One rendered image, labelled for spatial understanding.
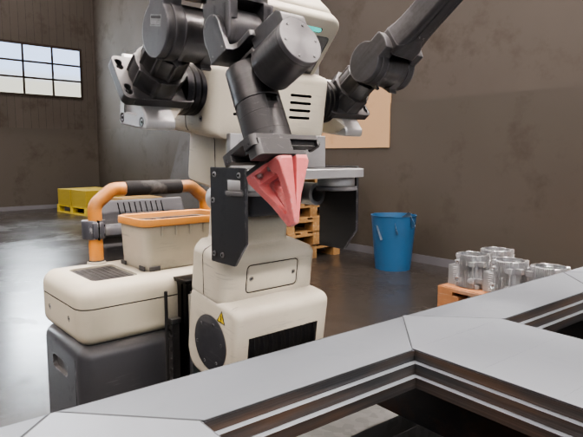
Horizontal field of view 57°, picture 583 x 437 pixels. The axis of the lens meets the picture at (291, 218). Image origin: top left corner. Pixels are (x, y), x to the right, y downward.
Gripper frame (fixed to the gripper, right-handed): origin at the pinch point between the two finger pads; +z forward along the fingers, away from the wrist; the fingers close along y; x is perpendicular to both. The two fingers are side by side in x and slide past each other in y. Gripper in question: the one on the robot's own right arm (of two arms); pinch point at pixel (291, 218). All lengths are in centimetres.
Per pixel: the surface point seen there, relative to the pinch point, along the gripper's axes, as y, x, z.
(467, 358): 9.5, -9.8, 20.1
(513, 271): 283, 130, 10
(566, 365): 15.4, -16.8, 23.3
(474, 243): 407, 222, -26
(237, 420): -15.5, -3.5, 18.3
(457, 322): 19.9, -3.0, 16.8
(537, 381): 9.1, -16.7, 23.3
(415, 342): 9.5, -3.8, 17.2
